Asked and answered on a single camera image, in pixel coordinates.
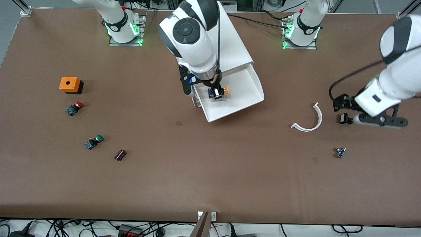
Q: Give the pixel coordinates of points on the dark brown capacitor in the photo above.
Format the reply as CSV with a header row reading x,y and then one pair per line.
x,y
120,155

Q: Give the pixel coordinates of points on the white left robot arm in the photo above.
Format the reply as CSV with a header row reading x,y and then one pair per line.
x,y
401,72

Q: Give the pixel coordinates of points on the small blue electronic component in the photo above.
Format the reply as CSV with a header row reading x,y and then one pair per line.
x,y
340,152

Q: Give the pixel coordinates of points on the small black switch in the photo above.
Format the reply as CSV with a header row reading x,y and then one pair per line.
x,y
344,119

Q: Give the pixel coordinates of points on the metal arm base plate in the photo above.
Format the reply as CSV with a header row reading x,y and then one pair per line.
x,y
113,43
312,47

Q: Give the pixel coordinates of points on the white curved plastic strip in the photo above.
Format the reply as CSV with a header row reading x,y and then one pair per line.
x,y
320,116

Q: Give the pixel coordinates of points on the black power strip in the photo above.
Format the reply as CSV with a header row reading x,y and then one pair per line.
x,y
130,230

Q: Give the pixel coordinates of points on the white metal bracket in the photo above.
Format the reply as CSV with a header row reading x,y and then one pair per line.
x,y
213,216

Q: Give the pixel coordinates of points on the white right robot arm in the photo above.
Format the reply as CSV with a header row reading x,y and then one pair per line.
x,y
197,49

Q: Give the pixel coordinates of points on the grey camera stand pole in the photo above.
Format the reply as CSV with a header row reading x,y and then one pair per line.
x,y
202,228

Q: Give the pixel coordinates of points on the red push button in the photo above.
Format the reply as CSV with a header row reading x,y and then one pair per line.
x,y
74,108

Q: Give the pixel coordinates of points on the yellow push button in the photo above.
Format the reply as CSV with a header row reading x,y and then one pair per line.
x,y
227,91

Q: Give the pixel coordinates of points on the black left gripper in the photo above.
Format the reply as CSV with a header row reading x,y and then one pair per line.
x,y
344,102

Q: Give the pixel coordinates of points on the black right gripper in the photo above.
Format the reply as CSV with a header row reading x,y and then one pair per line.
x,y
213,85

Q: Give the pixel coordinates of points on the metal table corner bracket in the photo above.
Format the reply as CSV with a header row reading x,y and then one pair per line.
x,y
403,16
27,11

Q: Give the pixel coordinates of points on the orange button enclosure box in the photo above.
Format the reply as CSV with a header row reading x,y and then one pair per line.
x,y
68,84

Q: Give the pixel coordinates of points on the green push button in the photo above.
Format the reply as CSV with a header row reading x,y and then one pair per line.
x,y
92,142

